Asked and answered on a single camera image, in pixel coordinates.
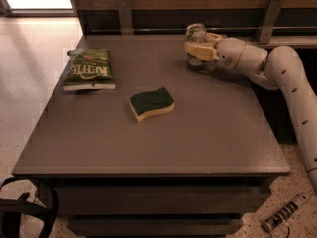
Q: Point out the lower grey drawer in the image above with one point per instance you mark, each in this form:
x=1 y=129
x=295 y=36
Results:
x=156 y=226

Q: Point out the grey drawer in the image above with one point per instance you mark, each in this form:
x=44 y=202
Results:
x=160 y=200
x=156 y=226

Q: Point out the left metal bracket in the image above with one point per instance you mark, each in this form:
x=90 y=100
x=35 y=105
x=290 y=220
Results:
x=125 y=17

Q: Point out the green chip bag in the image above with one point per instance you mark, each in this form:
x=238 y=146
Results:
x=90 y=69

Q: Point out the right metal bracket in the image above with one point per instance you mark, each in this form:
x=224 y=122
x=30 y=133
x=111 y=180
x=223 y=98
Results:
x=264 y=31

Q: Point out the metal bracket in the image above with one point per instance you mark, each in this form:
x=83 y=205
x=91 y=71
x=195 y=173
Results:
x=264 y=31
x=125 y=17

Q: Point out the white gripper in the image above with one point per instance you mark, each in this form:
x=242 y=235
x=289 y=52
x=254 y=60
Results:
x=230 y=53

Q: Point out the upper grey drawer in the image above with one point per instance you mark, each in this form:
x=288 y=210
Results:
x=160 y=200

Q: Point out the green yellow sponge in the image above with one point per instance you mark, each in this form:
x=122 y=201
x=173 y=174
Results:
x=151 y=103

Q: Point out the horizontal metal rail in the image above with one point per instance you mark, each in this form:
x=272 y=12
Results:
x=244 y=31

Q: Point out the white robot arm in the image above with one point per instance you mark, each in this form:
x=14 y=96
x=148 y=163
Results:
x=280 y=68

